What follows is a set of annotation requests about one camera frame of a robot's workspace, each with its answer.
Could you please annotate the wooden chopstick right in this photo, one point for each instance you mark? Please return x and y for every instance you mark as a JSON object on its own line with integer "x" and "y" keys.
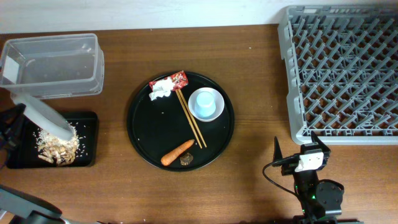
{"x": 193, "y": 121}

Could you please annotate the clear plastic bin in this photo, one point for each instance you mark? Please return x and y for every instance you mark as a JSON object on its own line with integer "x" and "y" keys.
{"x": 58, "y": 66}

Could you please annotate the wooden chopstick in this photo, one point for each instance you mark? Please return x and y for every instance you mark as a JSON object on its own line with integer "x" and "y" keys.
{"x": 193, "y": 121}
{"x": 188, "y": 117}

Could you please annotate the grey dishwasher rack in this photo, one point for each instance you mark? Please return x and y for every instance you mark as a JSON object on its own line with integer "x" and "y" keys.
{"x": 341, "y": 64}

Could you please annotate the round black serving tray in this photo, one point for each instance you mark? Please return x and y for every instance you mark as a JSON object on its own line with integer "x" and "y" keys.
{"x": 157, "y": 127}

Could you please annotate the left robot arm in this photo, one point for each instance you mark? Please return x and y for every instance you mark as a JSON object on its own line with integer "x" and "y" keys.
{"x": 28, "y": 208}

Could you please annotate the red snack wrapper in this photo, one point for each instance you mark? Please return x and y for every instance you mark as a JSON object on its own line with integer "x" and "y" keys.
{"x": 179, "y": 79}

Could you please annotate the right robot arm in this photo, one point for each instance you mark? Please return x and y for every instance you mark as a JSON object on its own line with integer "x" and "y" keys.
{"x": 320, "y": 200}

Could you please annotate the orange carrot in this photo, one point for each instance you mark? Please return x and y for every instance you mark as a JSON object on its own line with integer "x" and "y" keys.
{"x": 172, "y": 155}

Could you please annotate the white tissue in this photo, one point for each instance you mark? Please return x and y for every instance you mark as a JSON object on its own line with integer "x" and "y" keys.
{"x": 160, "y": 90}

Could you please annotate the white small bowl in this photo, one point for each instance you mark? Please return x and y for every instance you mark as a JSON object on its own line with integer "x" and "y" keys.
{"x": 219, "y": 102}

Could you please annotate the wooden chopstick left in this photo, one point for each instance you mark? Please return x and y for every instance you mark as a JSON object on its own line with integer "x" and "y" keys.
{"x": 188, "y": 117}

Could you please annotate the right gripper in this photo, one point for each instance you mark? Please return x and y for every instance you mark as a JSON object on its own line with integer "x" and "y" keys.
{"x": 287, "y": 168}

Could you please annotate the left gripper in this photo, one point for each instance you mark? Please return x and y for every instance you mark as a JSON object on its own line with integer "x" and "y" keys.
{"x": 9, "y": 132}

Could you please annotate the pale grey plate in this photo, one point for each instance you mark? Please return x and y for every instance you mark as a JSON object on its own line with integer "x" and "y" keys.
{"x": 44, "y": 116}

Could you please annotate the rice and food scraps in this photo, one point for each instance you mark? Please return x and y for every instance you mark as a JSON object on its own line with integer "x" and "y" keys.
{"x": 56, "y": 151}

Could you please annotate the light blue cup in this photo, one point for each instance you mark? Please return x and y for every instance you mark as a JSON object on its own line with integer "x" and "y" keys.
{"x": 205, "y": 104}

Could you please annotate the brown mushroom piece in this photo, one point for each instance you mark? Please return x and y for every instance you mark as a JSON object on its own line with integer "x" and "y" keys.
{"x": 186, "y": 159}

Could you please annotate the black rectangular tray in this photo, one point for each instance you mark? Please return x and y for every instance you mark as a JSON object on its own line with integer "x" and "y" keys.
{"x": 86, "y": 124}

